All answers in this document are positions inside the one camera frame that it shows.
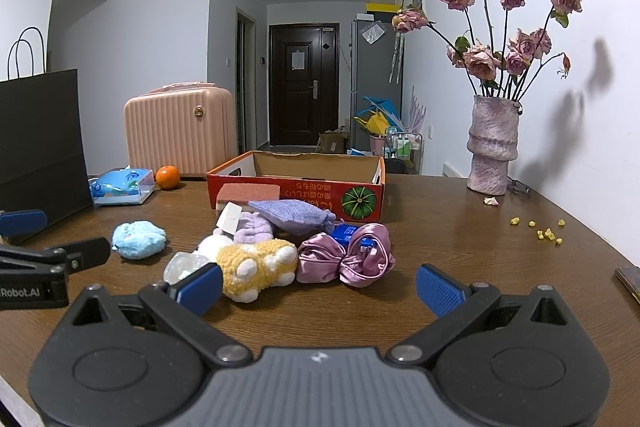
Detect translucent plastic bag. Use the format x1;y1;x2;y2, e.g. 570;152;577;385
163;251;209;285

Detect white and yellow plush alpaca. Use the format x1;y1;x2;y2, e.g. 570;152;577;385
194;235;298;303

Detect light blue plush toy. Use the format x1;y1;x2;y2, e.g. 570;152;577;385
111;221;166;260

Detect lilac fluffy towel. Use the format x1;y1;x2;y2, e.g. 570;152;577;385
233;211;273;244

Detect pink scouring sponge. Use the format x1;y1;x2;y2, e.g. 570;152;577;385
215;183;280;211

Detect blue wet wipes packet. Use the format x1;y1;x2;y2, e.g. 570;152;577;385
330;223;375;259

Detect lavender drawstring pouch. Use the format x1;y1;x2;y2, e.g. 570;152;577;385
248;199;336;236

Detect pink satin scrunchie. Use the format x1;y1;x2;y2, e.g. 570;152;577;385
296;223;396;288

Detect black paper shopping bag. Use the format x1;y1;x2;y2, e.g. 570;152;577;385
0;25;94;242

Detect blue tissue pack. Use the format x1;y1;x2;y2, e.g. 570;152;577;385
90;168;155;206

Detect fallen rose petal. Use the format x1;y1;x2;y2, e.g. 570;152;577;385
484;197;500;207

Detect yellow flower crumbs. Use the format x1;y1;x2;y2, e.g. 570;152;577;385
509;216;566;246

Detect orange fruit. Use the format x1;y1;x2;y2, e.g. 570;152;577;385
155;165;181;190

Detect red cardboard box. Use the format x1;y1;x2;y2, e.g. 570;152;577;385
206;150;386;223

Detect pink ceramic vase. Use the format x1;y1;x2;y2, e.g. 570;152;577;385
466;95;522;196

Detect smartphone at table edge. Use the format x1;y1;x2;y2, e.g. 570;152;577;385
615;265;640;303

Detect pink ribbed small suitcase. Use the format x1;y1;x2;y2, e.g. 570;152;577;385
124;82;238;178

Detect brown cardboard box on floor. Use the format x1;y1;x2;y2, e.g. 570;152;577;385
317;130;349;154

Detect dried pink roses bouquet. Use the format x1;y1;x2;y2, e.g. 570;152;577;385
392;0;582;103

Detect grey refrigerator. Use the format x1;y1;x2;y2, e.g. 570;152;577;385
350;14;402;150

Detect dark brown entrance door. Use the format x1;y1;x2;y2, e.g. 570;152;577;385
269;23;340;146

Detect yellow box on refrigerator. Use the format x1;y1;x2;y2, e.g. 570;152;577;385
367;2;400;14

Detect wire rack with bottles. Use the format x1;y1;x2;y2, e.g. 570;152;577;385
383;131;424;174

